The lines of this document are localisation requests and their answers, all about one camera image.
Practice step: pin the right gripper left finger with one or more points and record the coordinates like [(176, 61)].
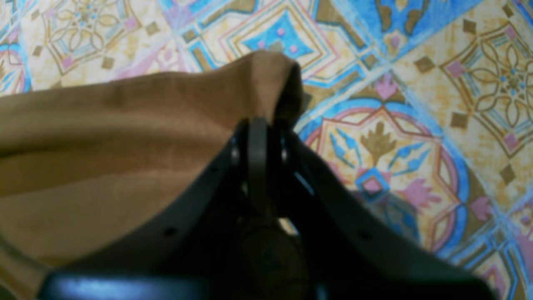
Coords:
[(162, 259)]

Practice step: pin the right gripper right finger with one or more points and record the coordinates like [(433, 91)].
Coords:
[(351, 254)]

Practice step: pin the brown t-shirt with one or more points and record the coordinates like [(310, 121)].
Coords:
[(83, 166)]

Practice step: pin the patterned tile tablecloth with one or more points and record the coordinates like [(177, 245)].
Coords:
[(425, 106)]

